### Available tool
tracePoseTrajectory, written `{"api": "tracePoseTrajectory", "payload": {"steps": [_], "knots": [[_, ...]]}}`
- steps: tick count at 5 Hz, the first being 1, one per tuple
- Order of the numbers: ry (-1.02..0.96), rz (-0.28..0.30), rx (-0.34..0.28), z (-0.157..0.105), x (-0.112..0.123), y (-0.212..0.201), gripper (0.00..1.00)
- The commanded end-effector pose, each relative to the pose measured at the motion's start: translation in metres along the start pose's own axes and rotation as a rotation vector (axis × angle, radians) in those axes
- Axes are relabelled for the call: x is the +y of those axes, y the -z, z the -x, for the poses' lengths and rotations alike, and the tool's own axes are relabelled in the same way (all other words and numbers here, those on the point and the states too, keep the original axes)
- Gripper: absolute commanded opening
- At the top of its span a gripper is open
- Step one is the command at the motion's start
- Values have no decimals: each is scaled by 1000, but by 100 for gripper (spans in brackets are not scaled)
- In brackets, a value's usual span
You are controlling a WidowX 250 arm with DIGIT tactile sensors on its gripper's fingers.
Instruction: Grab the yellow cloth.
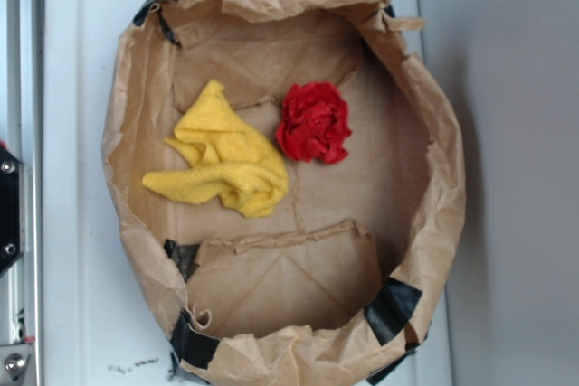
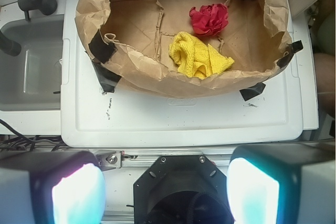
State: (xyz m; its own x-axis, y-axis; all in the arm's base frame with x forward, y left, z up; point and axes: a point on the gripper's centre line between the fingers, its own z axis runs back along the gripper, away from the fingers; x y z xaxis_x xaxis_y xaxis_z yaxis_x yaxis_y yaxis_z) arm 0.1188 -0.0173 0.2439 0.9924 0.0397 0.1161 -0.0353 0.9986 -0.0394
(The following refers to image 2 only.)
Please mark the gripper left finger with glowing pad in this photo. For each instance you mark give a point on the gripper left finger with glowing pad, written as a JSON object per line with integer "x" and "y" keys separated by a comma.
{"x": 51, "y": 187}

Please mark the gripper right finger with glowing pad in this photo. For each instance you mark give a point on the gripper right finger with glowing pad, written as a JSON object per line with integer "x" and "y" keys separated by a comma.
{"x": 282, "y": 183}

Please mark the yellow cloth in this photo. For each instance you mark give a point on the yellow cloth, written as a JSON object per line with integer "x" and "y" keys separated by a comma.
{"x": 195, "y": 58}

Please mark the crumpled red cloth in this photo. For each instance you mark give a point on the crumpled red cloth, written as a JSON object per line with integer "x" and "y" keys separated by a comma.
{"x": 209, "y": 20}

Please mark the black tape strip right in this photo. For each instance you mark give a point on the black tape strip right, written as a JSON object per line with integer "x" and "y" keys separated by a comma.
{"x": 253, "y": 91}

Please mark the black tape strip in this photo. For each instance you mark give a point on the black tape strip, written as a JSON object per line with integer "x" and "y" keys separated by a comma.
{"x": 253, "y": 91}
{"x": 102, "y": 52}

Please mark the grey toy sink basin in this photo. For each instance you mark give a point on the grey toy sink basin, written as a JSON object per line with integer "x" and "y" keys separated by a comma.
{"x": 31, "y": 81}

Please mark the black tape strip left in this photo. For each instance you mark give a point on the black tape strip left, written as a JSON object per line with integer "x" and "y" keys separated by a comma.
{"x": 102, "y": 52}

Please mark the brown paper bag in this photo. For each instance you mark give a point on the brown paper bag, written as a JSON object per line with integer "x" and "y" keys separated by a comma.
{"x": 256, "y": 37}

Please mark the aluminium frame rail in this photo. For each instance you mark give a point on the aluminium frame rail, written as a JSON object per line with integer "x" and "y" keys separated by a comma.
{"x": 114, "y": 159}

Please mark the black octagonal mount plate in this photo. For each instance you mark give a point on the black octagonal mount plate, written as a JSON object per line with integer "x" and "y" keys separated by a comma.
{"x": 182, "y": 190}

